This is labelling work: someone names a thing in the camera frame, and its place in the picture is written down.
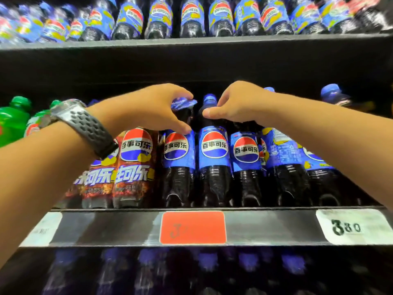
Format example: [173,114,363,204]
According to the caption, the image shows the person's left hand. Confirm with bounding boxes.
[87,83,194,141]

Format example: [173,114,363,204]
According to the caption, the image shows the person's right hand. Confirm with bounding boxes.
[202,80,287,127]

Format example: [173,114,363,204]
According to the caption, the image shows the blue-capped brown-label cola bottle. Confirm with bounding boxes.
[54,168,93,209]
[98,248,123,295]
[135,248,163,295]
[81,147,119,209]
[112,127,159,209]
[43,248,80,295]

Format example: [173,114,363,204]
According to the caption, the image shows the blue-yellow label cola bottle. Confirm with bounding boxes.
[320,84,354,107]
[299,144,341,207]
[259,86,311,207]

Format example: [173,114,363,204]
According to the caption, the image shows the bright green soda bottle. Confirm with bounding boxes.
[24,100,62,138]
[0,96,32,148]

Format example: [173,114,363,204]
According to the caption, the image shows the row of blue-yellow cola bottles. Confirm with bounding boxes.
[0,0,393,44]

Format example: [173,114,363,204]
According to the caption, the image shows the black metal shelf rack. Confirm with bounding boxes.
[0,0,393,295]

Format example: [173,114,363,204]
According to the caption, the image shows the person's left forearm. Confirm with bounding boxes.
[0,119,119,268]

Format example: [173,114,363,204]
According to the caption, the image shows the person's right forearm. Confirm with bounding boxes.
[284,95,393,211]

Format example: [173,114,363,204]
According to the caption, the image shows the grey perforated-band wristwatch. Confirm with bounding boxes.
[38,98,120,160]

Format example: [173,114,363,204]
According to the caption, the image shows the red price tag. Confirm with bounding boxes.
[159,211,227,245]

